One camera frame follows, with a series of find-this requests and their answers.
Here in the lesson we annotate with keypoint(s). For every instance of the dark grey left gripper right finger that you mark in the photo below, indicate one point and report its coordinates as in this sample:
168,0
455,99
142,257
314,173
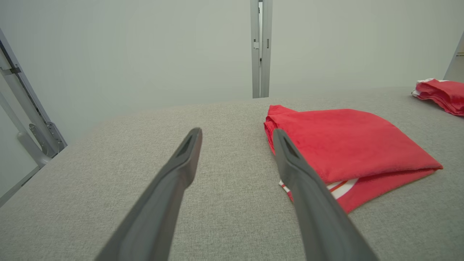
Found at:
319,217

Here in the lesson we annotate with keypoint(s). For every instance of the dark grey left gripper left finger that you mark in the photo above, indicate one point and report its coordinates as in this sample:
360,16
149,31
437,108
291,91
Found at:
159,203

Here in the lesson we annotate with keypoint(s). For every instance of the red basketball jersey number 23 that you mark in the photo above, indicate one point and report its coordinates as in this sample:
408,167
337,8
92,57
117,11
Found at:
344,141

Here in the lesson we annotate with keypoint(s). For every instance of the red garment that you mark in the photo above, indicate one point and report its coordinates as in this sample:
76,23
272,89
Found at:
446,94

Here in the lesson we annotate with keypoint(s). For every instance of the grey partition post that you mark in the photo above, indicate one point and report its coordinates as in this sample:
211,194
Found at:
255,54

